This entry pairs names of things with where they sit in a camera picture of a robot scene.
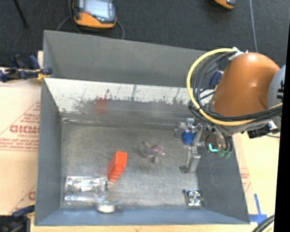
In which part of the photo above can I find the brown cardboard board red print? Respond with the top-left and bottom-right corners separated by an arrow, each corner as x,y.
0,66 -> 267,232

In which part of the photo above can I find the clear plastic bottle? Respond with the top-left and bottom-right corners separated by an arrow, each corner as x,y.
64,173 -> 110,206

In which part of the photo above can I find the black cylinder on white bracket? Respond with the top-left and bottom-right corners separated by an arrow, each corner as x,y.
246,119 -> 278,141

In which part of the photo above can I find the silver square metal thing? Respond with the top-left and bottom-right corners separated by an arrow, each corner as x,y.
182,188 -> 204,209

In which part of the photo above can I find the orange-red block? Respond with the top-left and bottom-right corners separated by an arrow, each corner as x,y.
106,150 -> 129,183

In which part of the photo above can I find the small white round lid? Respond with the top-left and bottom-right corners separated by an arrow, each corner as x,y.
95,201 -> 117,215

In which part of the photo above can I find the grey and purple toy animal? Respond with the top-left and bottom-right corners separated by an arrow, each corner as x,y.
137,141 -> 167,165

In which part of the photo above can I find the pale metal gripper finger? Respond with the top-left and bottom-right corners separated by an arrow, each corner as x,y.
179,146 -> 203,176
174,116 -> 201,140

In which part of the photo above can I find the grey metal bin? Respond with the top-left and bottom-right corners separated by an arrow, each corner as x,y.
28,29 -> 265,232

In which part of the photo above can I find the small blue round thing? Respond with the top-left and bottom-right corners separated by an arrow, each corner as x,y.
181,130 -> 197,146

